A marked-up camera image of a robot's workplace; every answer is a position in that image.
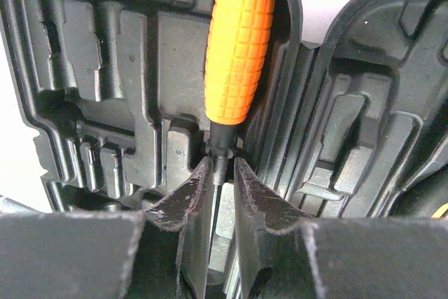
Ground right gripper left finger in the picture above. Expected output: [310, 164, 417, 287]
[1, 157, 214, 298]

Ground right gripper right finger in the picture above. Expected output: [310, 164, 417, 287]
[234, 158, 447, 298]

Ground orange handled needle-nose pliers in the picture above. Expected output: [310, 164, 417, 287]
[431, 203, 448, 218]

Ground black plastic tool case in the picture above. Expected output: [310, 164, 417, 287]
[1, 0, 447, 298]

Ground orange grip bit screwdriver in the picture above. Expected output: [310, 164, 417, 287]
[204, 0, 275, 186]

